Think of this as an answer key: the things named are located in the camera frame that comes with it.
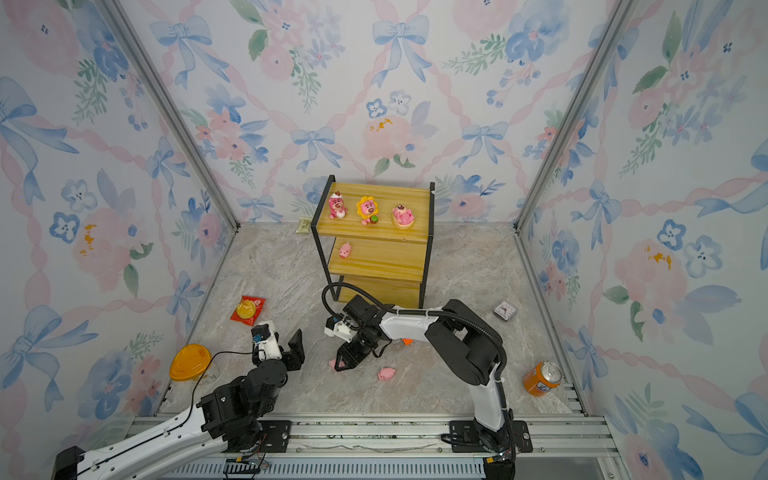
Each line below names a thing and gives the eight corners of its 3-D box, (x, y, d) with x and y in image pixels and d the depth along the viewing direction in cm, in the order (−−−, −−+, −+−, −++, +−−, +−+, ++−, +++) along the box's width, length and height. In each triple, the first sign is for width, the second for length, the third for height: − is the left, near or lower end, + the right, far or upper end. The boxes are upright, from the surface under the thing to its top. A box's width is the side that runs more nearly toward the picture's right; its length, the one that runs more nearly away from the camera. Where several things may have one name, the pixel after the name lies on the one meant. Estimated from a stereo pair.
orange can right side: (524, 398, 82) (541, 385, 73) (518, 376, 86) (534, 361, 76) (546, 398, 82) (566, 385, 73) (539, 376, 86) (558, 361, 77)
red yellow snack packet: (233, 320, 96) (228, 315, 93) (247, 299, 101) (243, 293, 98) (253, 326, 95) (249, 321, 92) (267, 304, 100) (263, 298, 97)
